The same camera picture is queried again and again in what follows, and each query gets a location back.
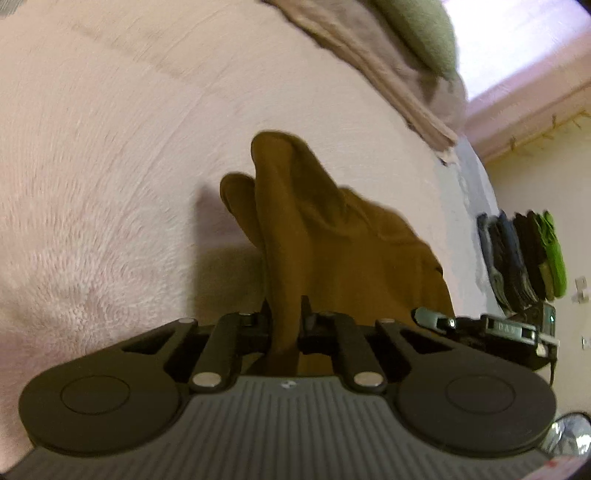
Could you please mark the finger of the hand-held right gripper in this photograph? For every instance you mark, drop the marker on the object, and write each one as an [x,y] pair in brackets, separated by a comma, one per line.
[438,318]

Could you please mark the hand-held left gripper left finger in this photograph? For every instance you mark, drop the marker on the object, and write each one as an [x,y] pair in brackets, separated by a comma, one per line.
[258,333]

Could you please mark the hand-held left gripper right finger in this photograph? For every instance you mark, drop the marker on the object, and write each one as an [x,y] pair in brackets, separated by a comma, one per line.
[308,333]

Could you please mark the brown tights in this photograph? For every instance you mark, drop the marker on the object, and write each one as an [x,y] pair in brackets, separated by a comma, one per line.
[332,240]

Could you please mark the stack of folded clothes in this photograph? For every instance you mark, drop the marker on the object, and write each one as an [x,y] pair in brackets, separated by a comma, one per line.
[521,258]

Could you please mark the shiny round metal object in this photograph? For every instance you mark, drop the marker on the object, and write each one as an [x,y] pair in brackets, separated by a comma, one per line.
[568,436]

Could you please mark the pink curtain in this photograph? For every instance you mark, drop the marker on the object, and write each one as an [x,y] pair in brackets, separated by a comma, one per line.
[531,110]

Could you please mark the pink and grey bed blanket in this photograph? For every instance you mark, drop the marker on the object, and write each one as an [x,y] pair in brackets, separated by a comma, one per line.
[115,138]

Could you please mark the folded pink blanket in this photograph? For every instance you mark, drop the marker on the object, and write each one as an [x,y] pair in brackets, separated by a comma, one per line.
[378,64]

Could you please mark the green checked pillow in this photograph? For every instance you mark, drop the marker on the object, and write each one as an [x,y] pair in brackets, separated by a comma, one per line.
[420,32]

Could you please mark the white wall hook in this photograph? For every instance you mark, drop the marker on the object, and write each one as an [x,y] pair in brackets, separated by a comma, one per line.
[581,290]

